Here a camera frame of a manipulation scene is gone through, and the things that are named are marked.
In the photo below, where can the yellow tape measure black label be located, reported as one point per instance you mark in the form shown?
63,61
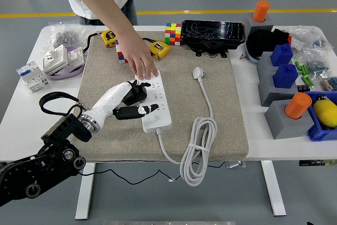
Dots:
108,36

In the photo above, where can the yellow oval object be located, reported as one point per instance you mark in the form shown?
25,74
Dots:
326,111

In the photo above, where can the blue plastic bin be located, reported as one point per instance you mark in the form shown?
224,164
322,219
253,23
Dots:
319,132

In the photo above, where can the clear bag of metal screws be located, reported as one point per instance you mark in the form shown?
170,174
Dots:
63,36

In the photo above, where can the person's right hand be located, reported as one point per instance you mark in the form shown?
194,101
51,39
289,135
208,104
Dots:
142,56

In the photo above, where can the white power strip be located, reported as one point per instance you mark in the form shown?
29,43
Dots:
158,125

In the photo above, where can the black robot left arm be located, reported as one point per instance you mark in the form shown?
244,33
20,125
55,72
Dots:
31,175

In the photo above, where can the pale blue-rimmed bowl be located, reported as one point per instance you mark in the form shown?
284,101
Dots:
250,52

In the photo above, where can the puzzle cube small cells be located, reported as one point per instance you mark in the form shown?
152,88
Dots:
173,34

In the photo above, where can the black cloth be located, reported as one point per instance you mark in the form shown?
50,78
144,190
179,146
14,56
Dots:
260,41

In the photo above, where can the blue block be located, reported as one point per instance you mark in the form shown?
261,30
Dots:
281,55
285,76

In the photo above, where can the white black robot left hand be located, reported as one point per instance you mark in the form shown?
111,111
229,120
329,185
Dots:
110,98

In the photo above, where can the black strip under table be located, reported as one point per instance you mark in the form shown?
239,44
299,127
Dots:
317,162

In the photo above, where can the clear bag of striped parts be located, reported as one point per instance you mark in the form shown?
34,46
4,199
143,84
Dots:
330,82

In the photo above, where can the green cylinder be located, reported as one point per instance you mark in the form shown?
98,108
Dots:
297,65
303,69
311,81
305,79

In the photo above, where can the orange cylinder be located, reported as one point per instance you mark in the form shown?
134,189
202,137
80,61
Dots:
261,10
297,105

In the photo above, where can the black power adapter plug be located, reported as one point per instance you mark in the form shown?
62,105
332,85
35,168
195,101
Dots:
137,98

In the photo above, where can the grey-brown mat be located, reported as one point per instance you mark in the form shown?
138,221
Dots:
184,103

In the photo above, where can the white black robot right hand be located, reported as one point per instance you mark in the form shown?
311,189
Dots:
310,223

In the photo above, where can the clear bag of blue parts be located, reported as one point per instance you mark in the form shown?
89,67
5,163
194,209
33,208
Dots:
317,42
317,64

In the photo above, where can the puzzle cube large cells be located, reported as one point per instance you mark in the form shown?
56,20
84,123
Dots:
119,56

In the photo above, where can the white table leg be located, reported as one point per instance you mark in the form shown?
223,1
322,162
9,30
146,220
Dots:
273,188
85,190

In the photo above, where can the small black circuit board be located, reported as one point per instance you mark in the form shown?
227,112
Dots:
304,88

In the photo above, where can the yellow tape measure clear window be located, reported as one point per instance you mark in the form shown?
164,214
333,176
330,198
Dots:
161,49

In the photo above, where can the white blue circuit breaker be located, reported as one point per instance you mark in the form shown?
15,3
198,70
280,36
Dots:
30,73

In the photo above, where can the purple tape roll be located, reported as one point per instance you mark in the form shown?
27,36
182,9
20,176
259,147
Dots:
65,75

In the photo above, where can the clear bag with white label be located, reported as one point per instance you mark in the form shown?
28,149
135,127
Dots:
297,41

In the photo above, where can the metal bracket under table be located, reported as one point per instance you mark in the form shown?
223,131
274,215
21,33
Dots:
235,164

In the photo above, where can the grey block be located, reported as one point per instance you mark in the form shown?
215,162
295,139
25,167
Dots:
251,20
263,64
268,90
288,127

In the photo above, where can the person's right forearm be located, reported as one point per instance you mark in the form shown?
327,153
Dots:
116,19

